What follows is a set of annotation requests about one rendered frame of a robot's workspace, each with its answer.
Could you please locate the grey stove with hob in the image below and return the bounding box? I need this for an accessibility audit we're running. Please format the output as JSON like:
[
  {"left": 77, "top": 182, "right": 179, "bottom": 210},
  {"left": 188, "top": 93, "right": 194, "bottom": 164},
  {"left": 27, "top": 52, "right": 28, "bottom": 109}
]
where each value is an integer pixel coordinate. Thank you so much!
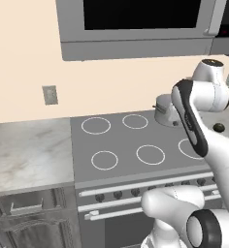
[{"left": 70, "top": 108, "right": 225, "bottom": 248}]

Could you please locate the silver pot with lid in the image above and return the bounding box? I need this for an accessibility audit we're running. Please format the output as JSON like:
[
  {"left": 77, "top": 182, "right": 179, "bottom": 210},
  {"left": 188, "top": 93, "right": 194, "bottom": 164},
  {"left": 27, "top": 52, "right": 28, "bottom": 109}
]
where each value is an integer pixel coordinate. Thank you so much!
[{"left": 152, "top": 93, "right": 186, "bottom": 129}]

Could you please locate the dark green squash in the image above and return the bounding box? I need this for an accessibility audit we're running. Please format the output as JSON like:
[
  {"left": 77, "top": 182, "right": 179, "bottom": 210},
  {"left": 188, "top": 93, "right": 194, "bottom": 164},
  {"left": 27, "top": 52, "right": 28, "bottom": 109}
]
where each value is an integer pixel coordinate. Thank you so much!
[{"left": 213, "top": 122, "right": 226, "bottom": 134}]

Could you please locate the grey microwave oven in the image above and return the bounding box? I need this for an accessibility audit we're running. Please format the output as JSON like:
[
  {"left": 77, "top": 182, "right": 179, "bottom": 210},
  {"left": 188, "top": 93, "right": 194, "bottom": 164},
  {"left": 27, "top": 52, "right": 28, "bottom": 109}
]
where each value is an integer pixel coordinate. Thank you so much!
[{"left": 55, "top": 0, "right": 229, "bottom": 62}]

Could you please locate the grey drawer front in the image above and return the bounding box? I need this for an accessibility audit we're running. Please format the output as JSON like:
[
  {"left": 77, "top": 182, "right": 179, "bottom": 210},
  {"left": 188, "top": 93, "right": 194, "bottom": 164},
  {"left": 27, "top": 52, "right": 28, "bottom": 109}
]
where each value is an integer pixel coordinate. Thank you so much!
[{"left": 0, "top": 188, "right": 76, "bottom": 221}]

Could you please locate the grey oven door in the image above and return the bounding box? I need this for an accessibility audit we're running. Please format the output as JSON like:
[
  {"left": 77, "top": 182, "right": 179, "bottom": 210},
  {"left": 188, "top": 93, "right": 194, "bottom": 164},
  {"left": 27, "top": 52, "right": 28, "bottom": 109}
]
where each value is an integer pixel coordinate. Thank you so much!
[{"left": 79, "top": 209, "right": 159, "bottom": 248}]

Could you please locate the grey microwave door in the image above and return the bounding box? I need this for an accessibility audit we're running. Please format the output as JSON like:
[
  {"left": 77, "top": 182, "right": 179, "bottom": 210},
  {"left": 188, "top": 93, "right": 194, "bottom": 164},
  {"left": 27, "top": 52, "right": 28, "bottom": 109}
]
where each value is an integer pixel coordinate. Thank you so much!
[{"left": 55, "top": 0, "right": 218, "bottom": 44}]

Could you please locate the grey cupboard door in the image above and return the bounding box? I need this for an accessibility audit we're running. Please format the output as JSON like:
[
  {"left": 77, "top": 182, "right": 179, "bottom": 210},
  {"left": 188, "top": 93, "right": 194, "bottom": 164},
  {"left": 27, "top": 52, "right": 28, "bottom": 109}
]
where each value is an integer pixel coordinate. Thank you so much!
[{"left": 0, "top": 211, "right": 80, "bottom": 248}]

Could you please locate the white oven door handle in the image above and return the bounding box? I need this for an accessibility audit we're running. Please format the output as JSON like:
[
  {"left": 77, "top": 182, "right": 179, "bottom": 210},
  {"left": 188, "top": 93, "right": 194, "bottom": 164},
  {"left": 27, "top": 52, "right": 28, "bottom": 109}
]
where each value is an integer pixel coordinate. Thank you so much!
[{"left": 83, "top": 206, "right": 145, "bottom": 222}]

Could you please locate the grey drawer handle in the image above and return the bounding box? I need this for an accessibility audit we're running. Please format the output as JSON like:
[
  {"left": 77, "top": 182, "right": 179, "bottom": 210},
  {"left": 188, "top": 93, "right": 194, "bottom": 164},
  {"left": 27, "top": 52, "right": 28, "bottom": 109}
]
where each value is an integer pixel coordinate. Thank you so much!
[{"left": 10, "top": 198, "right": 45, "bottom": 216}]

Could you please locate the grey microwave door handle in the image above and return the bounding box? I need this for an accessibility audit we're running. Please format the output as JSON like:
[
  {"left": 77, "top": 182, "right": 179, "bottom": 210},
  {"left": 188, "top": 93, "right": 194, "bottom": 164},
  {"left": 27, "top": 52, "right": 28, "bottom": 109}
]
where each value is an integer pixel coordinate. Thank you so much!
[{"left": 202, "top": 0, "right": 228, "bottom": 37}]

